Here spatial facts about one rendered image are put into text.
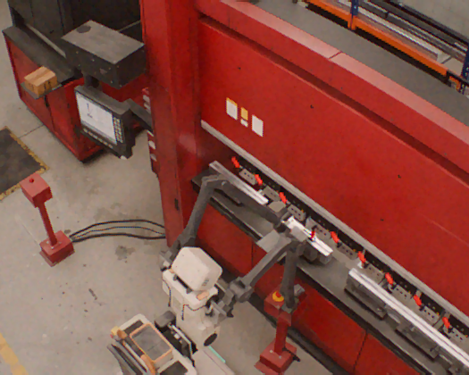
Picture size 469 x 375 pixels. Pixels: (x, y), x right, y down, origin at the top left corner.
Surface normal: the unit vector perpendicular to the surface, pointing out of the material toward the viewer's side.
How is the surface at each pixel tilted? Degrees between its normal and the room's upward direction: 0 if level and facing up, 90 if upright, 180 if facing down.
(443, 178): 90
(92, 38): 0
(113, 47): 0
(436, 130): 90
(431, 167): 90
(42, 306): 0
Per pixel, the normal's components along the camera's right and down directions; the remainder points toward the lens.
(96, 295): 0.00, -0.69
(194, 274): -0.55, -0.11
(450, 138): -0.73, 0.49
